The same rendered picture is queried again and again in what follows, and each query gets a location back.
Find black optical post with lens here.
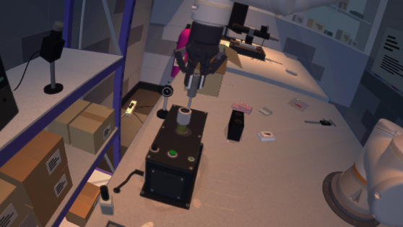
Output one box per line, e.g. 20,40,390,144
155,83,175,120

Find white wall notice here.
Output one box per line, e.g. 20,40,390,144
369,26,403,93

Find blue shelf unit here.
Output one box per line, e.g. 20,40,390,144
0,0,137,227

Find white block with black cylinder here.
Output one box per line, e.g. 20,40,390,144
98,184,115,216

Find orange brown cardboard box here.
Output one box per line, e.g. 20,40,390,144
65,181,103,227

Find open cardboard box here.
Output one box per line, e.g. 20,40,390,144
216,39,243,75

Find grey paper with red mark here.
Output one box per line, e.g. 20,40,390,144
287,97,311,113

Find pink flat box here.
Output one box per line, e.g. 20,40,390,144
230,102,254,115

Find dark round base plate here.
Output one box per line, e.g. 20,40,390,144
321,171,383,227

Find black power cable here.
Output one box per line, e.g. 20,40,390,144
113,168,145,194

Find grey focus ring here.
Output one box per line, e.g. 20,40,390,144
175,106,194,127

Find white small square box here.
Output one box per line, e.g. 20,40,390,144
256,130,277,142

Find beige mat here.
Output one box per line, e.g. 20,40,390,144
183,70,225,98

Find white purple floor box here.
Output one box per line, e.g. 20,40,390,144
86,168,113,187

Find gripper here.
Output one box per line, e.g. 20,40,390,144
173,21,228,91

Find black laser diode box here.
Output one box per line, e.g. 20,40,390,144
139,104,209,210

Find black camera on stand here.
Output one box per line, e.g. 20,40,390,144
39,20,66,95

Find black driver stand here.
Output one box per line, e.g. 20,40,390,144
227,109,246,142

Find white power strip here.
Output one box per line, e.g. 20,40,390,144
124,99,138,118

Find black handled knife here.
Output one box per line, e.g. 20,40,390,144
303,118,337,128

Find large brown cardboard box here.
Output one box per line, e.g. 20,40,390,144
0,129,74,226

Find black monitor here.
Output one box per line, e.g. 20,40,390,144
0,56,20,132

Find tan cardboard box with label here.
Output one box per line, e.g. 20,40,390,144
69,103,116,155

